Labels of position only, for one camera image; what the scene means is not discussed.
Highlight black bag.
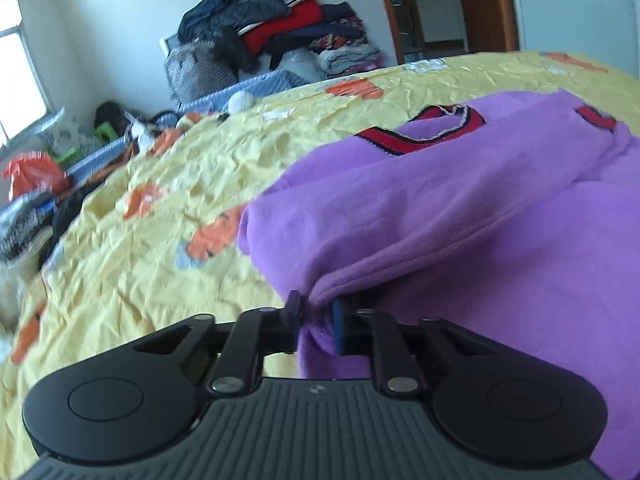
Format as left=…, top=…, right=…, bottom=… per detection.
left=94, top=101, right=132, bottom=131

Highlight wooden door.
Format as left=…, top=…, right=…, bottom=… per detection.
left=451, top=0, right=521, bottom=54

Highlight checkered bag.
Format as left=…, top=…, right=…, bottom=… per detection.
left=165, top=41, right=242, bottom=105

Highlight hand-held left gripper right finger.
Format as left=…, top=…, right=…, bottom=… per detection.
left=330, top=297, right=482, bottom=397

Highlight blue quilted blanket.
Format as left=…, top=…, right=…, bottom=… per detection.
left=65, top=70, right=312, bottom=182

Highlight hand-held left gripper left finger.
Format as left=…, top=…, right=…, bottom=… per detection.
left=134, top=291, right=307, bottom=397

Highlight yellow printed bedsheet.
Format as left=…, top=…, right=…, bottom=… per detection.
left=0, top=50, right=640, bottom=480

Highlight green plastic stool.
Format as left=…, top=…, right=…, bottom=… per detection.
left=47, top=121, right=127, bottom=165

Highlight pile of clothes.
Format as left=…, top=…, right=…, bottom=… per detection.
left=177, top=0, right=385, bottom=80

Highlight window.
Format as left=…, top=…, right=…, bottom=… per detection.
left=0, top=0, right=57, bottom=147

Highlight white plush ball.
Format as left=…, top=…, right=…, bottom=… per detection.
left=227, top=89, right=257, bottom=114

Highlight wooden door frame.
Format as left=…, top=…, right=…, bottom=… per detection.
left=372, top=0, right=427, bottom=65

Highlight purple sweater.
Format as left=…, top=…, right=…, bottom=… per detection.
left=238, top=89, right=640, bottom=480

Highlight white floral pillow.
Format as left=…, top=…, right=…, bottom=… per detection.
left=34, top=107, right=97, bottom=157

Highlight striped dark clothes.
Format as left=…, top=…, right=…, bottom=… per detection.
left=0, top=192, right=57, bottom=262

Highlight orange plastic bag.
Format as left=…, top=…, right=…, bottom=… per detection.
left=2, top=152, right=70, bottom=200

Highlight white crumpled cloth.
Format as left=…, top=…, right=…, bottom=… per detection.
left=0, top=259, right=32, bottom=333

